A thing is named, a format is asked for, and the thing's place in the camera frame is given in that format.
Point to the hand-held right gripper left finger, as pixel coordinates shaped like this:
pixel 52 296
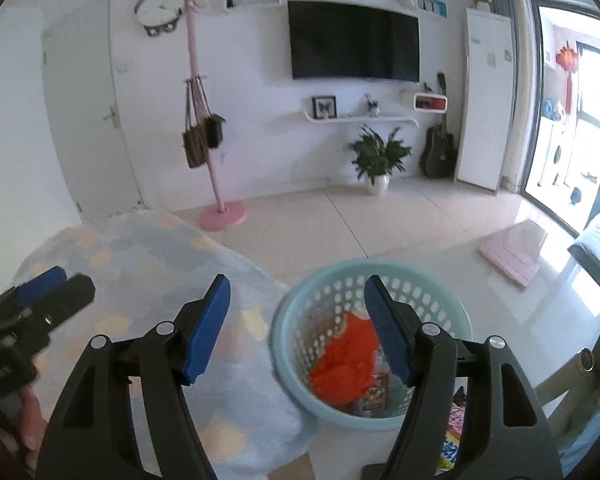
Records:
pixel 210 325

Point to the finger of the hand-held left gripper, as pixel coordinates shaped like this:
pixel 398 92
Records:
pixel 70 300
pixel 40 282

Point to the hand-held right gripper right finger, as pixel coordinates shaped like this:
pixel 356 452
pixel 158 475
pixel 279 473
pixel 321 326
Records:
pixel 382 327

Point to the orange plastic bag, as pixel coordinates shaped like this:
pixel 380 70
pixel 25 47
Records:
pixel 345 360

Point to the teal plastic basket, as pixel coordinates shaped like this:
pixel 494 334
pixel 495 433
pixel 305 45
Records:
pixel 330 280

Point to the person's left hand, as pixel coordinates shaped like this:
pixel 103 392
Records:
pixel 32 430

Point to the pastel printed blanket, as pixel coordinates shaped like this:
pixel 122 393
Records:
pixel 145 260

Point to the pink coat rack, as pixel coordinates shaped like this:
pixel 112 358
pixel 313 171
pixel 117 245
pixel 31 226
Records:
pixel 220 215

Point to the colourful printed packet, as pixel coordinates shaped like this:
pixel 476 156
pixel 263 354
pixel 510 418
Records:
pixel 455 440

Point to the pink folded mat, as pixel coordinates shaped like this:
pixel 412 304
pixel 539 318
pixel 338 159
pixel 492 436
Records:
pixel 512 255

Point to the potted green plant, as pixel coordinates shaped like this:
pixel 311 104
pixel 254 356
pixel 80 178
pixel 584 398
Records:
pixel 377 155

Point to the brown hanging bag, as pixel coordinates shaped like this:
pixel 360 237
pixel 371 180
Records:
pixel 195 150

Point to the white door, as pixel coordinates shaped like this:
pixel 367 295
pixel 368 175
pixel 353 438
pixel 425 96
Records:
pixel 85 110

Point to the dark acoustic guitar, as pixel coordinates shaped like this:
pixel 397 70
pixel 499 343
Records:
pixel 439 152

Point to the black hanging bag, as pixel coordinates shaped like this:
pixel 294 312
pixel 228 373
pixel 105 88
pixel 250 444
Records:
pixel 214 132

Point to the small figurine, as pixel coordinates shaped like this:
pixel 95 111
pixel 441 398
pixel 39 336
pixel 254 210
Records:
pixel 373 107

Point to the blue cushioned chair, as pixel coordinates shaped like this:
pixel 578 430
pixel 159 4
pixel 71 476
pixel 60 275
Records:
pixel 597 245

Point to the red white box shelf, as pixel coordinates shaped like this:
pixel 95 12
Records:
pixel 445 102

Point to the light blue cloth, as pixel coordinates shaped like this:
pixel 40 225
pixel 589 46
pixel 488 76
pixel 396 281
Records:
pixel 590 440

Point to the white washing machine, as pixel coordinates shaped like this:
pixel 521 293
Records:
pixel 552 155

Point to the tall white cabinet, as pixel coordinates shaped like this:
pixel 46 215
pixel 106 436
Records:
pixel 485 100

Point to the blue container on washer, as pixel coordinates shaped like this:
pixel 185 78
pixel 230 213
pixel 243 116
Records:
pixel 550 110

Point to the red hanging decoration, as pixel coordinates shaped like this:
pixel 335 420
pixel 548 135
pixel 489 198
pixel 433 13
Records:
pixel 566 60

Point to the beige tubular frame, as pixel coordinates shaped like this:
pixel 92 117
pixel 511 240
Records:
pixel 565 375

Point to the white curved wall shelf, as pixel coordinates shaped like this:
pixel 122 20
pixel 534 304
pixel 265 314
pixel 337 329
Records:
pixel 365 120

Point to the black picture frame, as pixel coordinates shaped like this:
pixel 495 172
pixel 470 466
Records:
pixel 324 107

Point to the black wall television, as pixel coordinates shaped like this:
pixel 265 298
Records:
pixel 352 42

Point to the round wall clock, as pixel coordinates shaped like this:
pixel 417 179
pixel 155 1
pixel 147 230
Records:
pixel 157 7

